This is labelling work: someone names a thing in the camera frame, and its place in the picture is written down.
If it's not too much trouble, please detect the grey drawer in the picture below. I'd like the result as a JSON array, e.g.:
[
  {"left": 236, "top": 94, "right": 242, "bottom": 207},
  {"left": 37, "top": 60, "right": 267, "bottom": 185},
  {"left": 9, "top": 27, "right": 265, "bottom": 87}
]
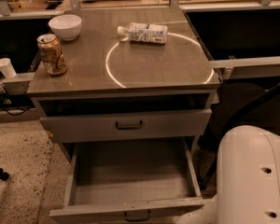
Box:
[
  {"left": 40, "top": 109, "right": 211, "bottom": 143},
  {"left": 49, "top": 138, "right": 208, "bottom": 224}
]

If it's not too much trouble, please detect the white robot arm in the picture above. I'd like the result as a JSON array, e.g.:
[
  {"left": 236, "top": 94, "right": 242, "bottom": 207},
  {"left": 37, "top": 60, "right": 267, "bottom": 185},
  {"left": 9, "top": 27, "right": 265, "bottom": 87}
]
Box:
[{"left": 176, "top": 125, "right": 280, "bottom": 224}]

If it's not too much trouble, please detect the clear plastic water bottle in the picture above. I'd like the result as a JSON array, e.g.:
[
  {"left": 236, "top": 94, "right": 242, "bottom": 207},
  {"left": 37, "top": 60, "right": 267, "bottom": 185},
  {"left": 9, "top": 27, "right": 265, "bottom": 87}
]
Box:
[{"left": 118, "top": 22, "right": 168, "bottom": 44}]

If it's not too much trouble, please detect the gold beverage can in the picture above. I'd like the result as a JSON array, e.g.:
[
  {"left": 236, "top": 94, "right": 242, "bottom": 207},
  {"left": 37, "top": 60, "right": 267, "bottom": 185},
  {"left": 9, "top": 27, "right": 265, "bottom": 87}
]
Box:
[{"left": 37, "top": 34, "right": 67, "bottom": 76}]

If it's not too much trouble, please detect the white ceramic bowl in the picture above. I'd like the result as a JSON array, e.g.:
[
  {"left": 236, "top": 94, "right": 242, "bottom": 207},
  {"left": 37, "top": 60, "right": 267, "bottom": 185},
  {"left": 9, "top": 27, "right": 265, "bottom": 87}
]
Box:
[{"left": 49, "top": 14, "right": 82, "bottom": 41}]

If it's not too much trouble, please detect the black office chair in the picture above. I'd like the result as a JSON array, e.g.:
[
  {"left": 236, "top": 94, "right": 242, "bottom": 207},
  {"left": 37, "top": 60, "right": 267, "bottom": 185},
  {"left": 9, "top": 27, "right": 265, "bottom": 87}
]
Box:
[{"left": 198, "top": 83, "right": 280, "bottom": 190}]

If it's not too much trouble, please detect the white paper cup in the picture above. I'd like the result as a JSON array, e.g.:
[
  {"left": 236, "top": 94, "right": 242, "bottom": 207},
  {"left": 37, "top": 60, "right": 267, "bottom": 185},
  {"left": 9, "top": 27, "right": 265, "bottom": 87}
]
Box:
[{"left": 0, "top": 58, "right": 16, "bottom": 78}]

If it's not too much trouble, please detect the black power cable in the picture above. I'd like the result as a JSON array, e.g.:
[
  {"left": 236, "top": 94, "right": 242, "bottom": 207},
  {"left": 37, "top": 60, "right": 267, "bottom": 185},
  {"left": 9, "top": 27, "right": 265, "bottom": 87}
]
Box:
[{"left": 0, "top": 89, "right": 34, "bottom": 117}]

